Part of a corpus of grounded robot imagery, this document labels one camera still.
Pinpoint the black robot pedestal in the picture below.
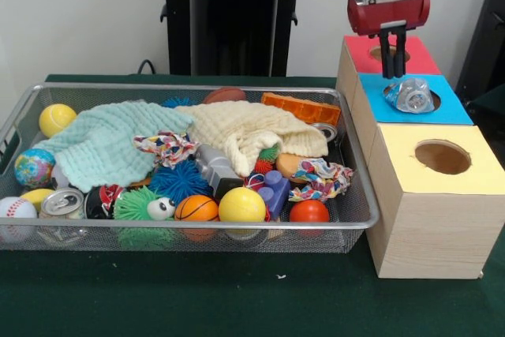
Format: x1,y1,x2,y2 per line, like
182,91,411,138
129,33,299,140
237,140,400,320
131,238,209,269
151,0,319,77

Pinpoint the globe print ball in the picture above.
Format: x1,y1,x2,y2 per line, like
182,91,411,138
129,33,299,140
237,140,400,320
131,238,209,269
13,148,58,189

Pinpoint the black cable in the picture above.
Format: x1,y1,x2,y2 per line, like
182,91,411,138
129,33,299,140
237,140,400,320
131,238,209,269
136,59,166,76

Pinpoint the mint green waffle cloth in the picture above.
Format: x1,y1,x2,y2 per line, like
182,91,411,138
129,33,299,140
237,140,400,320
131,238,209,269
33,100,195,193

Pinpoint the red-orange ball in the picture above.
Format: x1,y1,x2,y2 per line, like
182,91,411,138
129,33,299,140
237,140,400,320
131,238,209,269
289,199,331,236

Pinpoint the silver drink can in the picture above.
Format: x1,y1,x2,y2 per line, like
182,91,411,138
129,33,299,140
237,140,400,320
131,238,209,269
39,186,87,220

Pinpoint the smooth yellow ball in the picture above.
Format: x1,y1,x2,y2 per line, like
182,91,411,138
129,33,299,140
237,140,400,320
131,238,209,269
218,186,267,239

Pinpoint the colourful knotted rope toy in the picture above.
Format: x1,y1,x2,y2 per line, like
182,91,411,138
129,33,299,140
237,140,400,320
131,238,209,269
288,157,354,203

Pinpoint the small orange basketball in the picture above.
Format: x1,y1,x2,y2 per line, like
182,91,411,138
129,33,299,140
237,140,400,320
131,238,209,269
174,194,220,242

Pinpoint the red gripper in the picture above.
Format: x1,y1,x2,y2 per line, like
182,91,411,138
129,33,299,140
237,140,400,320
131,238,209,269
346,0,432,80

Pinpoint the yellow ball with seam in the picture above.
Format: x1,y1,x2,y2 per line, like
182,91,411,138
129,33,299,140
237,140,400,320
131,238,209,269
38,103,78,139

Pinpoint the wooden box with three holes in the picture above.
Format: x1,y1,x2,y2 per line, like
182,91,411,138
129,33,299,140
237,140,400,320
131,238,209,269
335,35,505,279

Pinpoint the green spiky toy with eyes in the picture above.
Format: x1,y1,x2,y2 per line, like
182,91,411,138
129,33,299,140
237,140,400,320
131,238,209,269
113,185,177,250

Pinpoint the white baseball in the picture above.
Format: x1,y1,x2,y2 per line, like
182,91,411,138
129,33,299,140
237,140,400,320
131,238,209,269
0,196,39,244

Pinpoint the crushed clear plastic bottle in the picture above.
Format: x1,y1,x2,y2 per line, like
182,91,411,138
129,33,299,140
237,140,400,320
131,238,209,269
384,77,436,114

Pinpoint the silver wire mesh bin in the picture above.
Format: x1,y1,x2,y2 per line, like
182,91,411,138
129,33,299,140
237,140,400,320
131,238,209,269
0,82,380,255

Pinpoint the cream waffle cloth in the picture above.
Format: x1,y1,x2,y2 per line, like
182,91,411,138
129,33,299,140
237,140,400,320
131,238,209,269
173,99,329,178

